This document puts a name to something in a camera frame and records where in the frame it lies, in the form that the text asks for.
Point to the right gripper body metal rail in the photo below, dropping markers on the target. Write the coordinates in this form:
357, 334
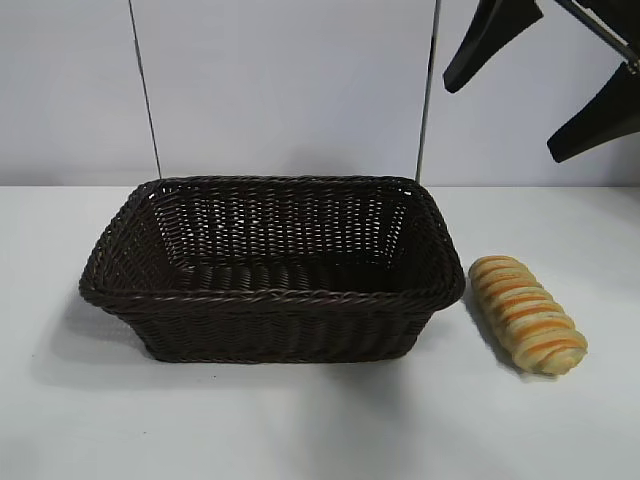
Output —
590, 26

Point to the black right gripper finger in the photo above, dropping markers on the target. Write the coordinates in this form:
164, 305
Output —
605, 120
492, 35

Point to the long striped bread loaf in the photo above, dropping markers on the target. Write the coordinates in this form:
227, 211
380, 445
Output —
525, 315

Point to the dark brown wicker basket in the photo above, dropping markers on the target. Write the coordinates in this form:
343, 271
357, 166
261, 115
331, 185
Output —
275, 325

